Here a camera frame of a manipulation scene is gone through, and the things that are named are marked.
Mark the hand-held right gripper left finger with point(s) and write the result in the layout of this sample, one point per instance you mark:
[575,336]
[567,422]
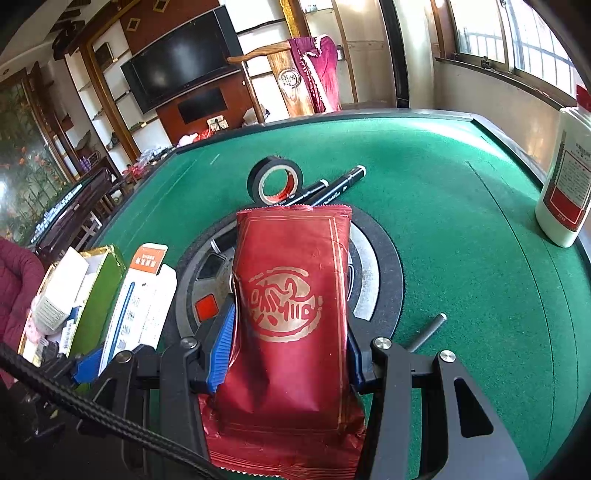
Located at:
[221,350]

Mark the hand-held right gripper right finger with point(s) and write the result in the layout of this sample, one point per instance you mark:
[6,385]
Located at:
[353,364]

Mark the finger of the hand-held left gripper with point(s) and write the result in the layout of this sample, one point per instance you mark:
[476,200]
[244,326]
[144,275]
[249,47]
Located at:
[87,367]

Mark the green gold-edged box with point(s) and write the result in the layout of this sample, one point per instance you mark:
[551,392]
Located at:
[99,295]

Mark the red foil packet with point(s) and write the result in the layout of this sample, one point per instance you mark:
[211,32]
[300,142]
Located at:
[286,300]

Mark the white carton with barcode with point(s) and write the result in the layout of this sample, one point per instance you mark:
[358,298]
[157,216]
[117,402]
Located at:
[143,300]

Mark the grey metal pen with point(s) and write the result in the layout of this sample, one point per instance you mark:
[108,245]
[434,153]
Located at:
[429,327]

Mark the round grey table control panel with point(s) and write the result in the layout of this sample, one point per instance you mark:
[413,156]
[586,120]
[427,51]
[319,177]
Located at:
[374,277]

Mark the row of mahjong tiles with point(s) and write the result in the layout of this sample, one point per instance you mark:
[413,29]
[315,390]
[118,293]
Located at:
[55,212]

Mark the dark wooden mahjong table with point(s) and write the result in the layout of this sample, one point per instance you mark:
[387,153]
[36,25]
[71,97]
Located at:
[83,207]

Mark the small black tape roll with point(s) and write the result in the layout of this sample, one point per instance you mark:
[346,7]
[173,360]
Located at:
[255,177]

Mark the black marker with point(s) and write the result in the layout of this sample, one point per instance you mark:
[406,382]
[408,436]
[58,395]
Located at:
[309,193]
[344,181]

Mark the pink plush toy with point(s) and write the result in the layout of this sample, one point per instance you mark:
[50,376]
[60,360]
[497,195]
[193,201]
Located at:
[189,138]

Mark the white power strip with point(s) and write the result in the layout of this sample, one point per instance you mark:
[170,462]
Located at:
[218,123]

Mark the small cardboard box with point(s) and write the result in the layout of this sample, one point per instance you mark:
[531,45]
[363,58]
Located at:
[251,117]

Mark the wooden chair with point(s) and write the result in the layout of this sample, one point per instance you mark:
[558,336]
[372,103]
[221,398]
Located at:
[288,83]

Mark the white bottle red label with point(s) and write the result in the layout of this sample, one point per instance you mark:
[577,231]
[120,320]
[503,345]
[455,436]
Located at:
[563,184]

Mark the black flat television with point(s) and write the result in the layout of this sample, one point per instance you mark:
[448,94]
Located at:
[180,60]

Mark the magenta fringed cloth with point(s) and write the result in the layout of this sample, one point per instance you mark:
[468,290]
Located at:
[318,69]

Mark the tall white air conditioner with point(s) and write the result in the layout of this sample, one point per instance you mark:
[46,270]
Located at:
[397,55]

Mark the barred window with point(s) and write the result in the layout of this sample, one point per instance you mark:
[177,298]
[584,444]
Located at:
[498,32]

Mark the floral wall painting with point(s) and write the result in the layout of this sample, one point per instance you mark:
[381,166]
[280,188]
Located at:
[23,161]

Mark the black rectangular wall panel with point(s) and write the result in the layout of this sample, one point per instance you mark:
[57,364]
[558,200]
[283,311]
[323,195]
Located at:
[202,106]

